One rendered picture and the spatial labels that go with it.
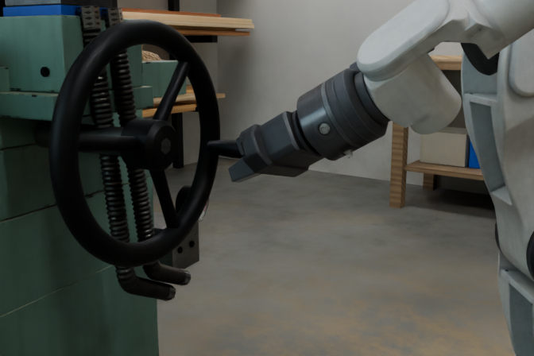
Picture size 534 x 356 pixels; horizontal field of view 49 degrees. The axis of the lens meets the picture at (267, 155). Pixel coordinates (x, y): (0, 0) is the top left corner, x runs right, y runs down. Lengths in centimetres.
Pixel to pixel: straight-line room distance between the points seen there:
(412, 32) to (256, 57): 408
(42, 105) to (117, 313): 40
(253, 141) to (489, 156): 46
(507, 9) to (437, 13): 7
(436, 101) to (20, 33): 49
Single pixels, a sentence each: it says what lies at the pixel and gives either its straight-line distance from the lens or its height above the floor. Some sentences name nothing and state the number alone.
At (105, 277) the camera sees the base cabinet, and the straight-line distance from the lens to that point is 95.
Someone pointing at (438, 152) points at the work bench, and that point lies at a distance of 355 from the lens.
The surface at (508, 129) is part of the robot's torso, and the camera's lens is 89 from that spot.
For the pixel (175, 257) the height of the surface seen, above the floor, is 57.
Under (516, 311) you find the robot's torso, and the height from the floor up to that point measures 48.
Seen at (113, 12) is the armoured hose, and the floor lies 97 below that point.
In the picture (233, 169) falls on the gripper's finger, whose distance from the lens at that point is 76.
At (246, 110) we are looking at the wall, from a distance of 476.
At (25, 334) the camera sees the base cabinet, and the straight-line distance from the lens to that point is 87.
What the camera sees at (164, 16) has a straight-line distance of 384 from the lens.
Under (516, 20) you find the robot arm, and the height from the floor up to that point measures 95.
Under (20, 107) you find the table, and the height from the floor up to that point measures 85.
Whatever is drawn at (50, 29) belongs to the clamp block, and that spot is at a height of 94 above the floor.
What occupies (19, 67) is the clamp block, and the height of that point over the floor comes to 90.
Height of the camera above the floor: 92
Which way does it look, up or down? 11 degrees down
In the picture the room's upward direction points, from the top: straight up
